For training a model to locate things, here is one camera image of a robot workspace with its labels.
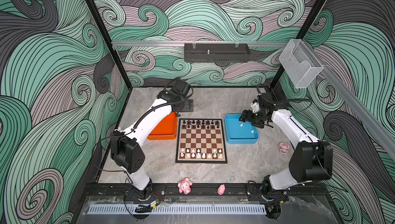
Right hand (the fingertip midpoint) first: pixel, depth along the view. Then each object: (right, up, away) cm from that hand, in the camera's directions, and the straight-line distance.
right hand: (246, 120), depth 87 cm
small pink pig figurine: (-17, -32, -13) cm, 38 cm away
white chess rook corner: (-15, -19, -4) cm, 25 cm away
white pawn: (+7, -8, +7) cm, 13 cm away
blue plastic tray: (-1, -9, +10) cm, 13 cm away
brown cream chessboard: (-26, -13, +3) cm, 29 cm away
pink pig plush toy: (-35, -29, -15) cm, 48 cm away
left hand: (-36, +9, -4) cm, 37 cm away
